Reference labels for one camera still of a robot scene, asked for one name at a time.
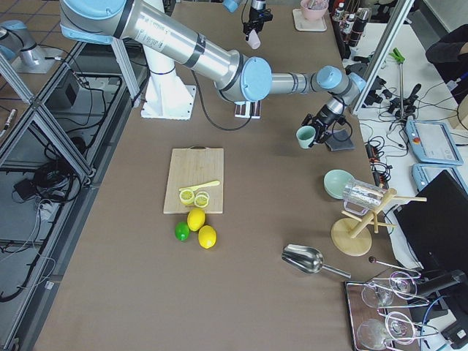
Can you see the metal scoop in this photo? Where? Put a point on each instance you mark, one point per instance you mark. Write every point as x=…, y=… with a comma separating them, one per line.
x=309, y=260

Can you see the green bowl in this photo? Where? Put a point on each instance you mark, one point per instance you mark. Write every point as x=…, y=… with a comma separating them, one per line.
x=334, y=182

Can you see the yellow plastic knife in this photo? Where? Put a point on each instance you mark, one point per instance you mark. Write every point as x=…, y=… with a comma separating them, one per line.
x=200, y=186

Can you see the beige tray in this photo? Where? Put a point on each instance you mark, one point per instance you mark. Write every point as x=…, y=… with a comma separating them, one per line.
x=309, y=20

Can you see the white wire cup holder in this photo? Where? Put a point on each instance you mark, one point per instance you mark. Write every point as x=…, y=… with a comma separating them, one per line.
x=248, y=110

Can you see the blue teach pendant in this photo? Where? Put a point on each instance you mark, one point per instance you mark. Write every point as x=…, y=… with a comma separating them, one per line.
x=431, y=142
x=423, y=174

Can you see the glass rack tray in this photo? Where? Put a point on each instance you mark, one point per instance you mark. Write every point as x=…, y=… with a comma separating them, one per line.
x=380, y=312

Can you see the wooden mug tree stand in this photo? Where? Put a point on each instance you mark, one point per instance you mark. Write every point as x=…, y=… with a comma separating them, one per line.
x=351, y=235

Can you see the upper lemon slice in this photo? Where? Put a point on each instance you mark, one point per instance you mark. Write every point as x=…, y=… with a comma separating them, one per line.
x=186, y=196

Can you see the green lime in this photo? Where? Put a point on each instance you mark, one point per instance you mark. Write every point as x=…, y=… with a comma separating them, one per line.
x=182, y=231

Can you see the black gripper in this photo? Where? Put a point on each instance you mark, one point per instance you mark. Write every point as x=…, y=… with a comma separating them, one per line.
x=323, y=121
x=257, y=15

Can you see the grey folded cloth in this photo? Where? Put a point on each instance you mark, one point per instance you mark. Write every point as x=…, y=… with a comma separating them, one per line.
x=340, y=141

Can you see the yellow lemon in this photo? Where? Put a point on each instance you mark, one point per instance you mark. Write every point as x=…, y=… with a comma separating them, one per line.
x=196, y=219
x=207, y=236

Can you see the black monitor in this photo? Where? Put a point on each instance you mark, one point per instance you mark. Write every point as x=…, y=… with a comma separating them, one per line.
x=437, y=228

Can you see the lemon slice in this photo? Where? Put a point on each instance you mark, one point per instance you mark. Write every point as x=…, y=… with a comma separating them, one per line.
x=186, y=196
x=202, y=199

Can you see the green cup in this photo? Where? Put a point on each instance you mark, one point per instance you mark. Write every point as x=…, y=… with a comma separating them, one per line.
x=306, y=136

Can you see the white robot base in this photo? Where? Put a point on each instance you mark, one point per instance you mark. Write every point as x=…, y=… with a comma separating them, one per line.
x=166, y=95

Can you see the lower lemon slice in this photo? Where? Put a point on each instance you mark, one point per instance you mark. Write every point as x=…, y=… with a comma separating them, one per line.
x=202, y=199

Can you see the wooden cutting board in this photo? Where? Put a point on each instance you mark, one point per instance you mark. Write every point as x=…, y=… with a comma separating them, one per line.
x=195, y=166

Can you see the pink bowl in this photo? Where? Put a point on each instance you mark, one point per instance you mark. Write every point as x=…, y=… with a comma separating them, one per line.
x=313, y=9

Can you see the clear glass mug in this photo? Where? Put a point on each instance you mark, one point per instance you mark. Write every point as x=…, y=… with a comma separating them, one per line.
x=359, y=197

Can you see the pink cup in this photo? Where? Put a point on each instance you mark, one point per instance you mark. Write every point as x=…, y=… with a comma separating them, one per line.
x=253, y=40

